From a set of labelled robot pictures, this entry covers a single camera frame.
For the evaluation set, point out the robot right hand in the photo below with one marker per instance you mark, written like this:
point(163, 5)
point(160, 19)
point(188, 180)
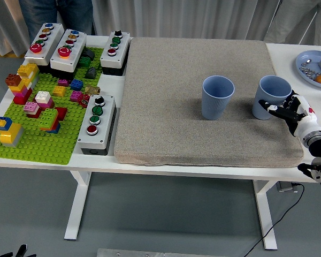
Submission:
point(305, 120)

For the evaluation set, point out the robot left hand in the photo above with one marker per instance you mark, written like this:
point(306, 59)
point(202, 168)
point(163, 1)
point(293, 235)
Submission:
point(22, 249)

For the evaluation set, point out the blue ribbed cup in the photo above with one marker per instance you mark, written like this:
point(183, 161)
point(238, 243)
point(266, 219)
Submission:
point(214, 107)
point(273, 85)

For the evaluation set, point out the blue plate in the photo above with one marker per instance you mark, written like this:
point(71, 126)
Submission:
point(314, 56)

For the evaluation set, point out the grey power adapter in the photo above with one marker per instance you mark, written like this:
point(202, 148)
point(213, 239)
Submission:
point(283, 186)

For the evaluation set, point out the white table leg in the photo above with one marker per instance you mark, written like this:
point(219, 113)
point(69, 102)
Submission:
point(264, 214)
point(77, 206)

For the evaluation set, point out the green brick baseplate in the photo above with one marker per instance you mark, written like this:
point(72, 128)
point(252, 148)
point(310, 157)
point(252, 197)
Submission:
point(37, 150)

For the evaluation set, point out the yellow blue grey brick stack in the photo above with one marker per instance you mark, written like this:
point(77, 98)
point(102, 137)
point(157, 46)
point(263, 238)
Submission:
point(10, 134)

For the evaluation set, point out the green-topped red brick stack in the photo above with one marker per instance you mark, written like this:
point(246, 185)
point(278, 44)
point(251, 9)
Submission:
point(48, 117)

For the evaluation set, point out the pink-topped red brick stack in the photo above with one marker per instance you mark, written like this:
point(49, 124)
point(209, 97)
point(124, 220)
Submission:
point(32, 107)

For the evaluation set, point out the grey-brown fabric mat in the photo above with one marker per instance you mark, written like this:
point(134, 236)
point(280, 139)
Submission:
point(163, 107)

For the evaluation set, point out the four-button control box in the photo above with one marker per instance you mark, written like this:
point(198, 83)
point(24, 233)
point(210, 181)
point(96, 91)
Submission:
point(123, 53)
point(107, 125)

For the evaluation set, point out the white-topped pink brick stack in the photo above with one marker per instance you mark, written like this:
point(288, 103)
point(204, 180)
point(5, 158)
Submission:
point(44, 97)

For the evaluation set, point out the yellow brown red brick tower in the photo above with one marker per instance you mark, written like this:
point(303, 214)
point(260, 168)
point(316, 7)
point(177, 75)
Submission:
point(22, 91)

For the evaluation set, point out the white curtain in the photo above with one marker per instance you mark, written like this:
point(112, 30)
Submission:
point(176, 16)

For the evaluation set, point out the small magenta brick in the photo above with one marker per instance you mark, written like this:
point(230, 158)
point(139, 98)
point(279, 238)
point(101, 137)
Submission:
point(63, 82)

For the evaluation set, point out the grey sloped piece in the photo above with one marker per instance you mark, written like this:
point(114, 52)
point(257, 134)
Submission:
point(91, 73)

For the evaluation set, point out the dark green brick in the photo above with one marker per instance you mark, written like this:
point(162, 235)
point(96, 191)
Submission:
point(84, 62)

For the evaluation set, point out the five-button control box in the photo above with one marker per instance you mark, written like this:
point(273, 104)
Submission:
point(53, 40)
point(75, 53)

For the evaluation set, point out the black curved piece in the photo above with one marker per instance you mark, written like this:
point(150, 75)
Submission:
point(89, 53)

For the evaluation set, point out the person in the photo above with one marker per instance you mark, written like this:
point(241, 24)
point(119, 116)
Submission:
point(37, 13)

